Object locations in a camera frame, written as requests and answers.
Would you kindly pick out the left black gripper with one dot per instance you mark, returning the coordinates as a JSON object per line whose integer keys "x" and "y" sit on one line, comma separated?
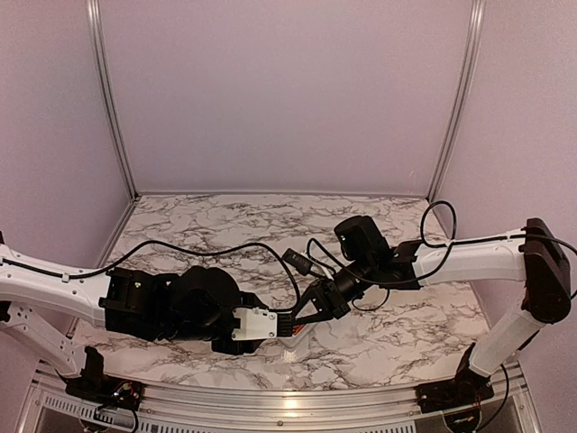
{"x": 244, "y": 349}

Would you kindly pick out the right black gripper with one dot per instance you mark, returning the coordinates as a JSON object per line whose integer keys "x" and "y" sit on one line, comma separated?
{"x": 333, "y": 299}

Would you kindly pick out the white remote control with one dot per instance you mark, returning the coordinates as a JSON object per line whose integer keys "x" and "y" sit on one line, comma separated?
{"x": 295, "y": 342}

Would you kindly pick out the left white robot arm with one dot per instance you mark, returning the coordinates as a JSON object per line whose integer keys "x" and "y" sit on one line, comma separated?
{"x": 129, "y": 302}

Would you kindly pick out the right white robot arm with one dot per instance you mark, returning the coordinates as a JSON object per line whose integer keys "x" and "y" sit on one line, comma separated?
{"x": 529, "y": 254}

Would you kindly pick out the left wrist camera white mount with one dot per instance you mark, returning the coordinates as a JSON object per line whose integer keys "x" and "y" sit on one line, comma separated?
{"x": 258, "y": 324}

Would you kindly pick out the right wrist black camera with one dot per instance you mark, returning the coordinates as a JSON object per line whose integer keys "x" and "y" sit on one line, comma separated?
{"x": 306, "y": 266}

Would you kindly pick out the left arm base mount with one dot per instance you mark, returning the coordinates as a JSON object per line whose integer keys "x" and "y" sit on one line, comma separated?
{"x": 93, "y": 384}

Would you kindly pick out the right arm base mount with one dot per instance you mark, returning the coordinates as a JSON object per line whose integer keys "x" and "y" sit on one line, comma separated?
{"x": 465, "y": 388}

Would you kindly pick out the front aluminium rail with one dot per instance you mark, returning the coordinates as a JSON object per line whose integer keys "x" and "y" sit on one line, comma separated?
{"x": 179, "y": 408}

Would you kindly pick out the left aluminium frame post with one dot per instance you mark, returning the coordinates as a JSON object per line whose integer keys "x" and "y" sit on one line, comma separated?
{"x": 106, "y": 88}

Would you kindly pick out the aluminium frame post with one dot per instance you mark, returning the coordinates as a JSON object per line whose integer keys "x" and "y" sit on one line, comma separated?
{"x": 106, "y": 88}
{"x": 464, "y": 86}

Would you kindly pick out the right aluminium frame post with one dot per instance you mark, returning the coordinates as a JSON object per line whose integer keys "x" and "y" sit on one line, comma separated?
{"x": 464, "y": 86}

